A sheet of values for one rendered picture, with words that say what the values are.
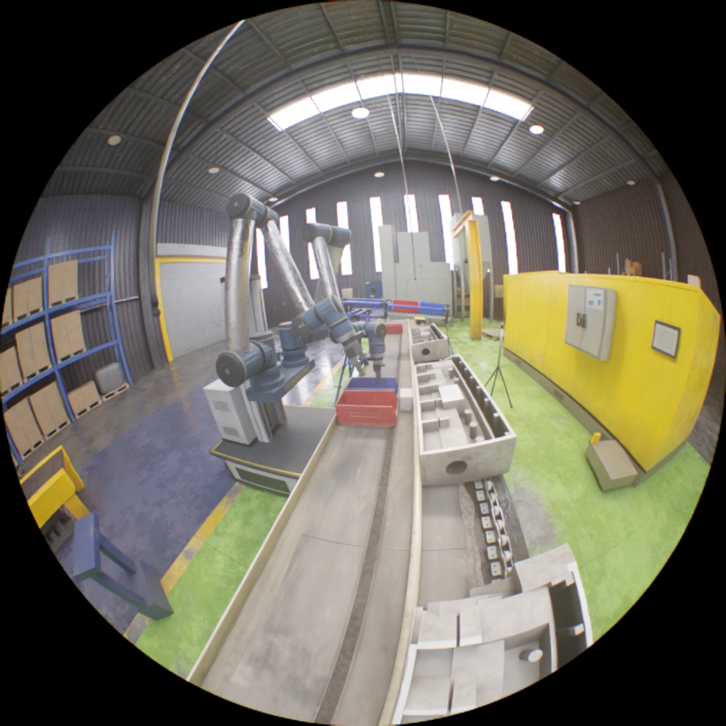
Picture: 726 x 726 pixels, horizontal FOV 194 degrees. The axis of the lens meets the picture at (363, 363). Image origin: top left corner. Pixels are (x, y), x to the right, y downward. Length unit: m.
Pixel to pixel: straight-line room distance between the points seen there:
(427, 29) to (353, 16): 1.98
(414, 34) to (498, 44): 2.36
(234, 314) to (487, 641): 1.43
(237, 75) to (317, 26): 2.68
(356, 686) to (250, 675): 0.27
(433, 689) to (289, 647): 0.38
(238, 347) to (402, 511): 1.07
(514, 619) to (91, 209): 11.96
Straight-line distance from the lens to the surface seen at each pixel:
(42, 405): 8.61
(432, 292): 8.66
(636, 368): 2.74
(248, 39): 8.48
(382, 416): 1.17
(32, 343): 8.62
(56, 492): 3.12
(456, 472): 0.89
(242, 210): 1.18
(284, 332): 1.76
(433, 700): 0.58
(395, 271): 8.67
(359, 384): 1.53
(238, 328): 1.16
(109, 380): 8.63
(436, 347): 2.16
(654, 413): 2.65
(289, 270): 1.24
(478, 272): 6.71
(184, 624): 1.93
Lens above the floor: 1.47
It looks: 19 degrees down
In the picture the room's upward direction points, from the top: 5 degrees counter-clockwise
